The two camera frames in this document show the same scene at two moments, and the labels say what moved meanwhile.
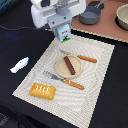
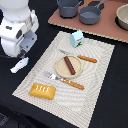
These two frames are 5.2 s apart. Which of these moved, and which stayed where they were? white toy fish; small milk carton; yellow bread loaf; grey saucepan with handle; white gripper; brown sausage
Moved: white gripper; small milk carton
Stayed: grey saucepan with handle; brown sausage; yellow bread loaf; white toy fish
